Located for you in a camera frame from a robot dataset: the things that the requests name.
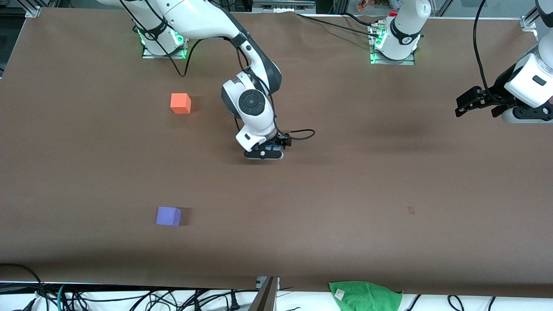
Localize short black table cable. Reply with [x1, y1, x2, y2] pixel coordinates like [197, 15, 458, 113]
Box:
[343, 12, 378, 26]

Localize tangled black cable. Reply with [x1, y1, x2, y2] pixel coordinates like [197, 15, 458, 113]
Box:
[67, 287, 242, 311]

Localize long black table cable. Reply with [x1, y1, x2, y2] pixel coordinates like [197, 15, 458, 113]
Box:
[296, 13, 381, 36]

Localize green microfibre cloth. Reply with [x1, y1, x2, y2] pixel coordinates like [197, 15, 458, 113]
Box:
[328, 281, 403, 311]

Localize grey metal post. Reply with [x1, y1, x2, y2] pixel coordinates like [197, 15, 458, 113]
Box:
[248, 276, 280, 311]

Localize orange foam block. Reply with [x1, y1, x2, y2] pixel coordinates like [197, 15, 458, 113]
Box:
[170, 93, 192, 114]

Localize purple foam block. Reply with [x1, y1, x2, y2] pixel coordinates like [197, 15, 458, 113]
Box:
[156, 206, 182, 227]

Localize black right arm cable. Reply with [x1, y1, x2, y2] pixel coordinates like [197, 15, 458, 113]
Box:
[119, 0, 316, 149]

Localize brown table cover sheet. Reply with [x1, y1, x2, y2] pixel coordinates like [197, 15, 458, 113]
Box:
[0, 7, 553, 298]

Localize thick black looped cable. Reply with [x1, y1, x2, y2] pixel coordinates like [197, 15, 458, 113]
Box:
[0, 263, 49, 311]

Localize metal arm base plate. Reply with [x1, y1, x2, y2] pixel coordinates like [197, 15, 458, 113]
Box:
[370, 24, 416, 66]
[142, 26, 188, 60]

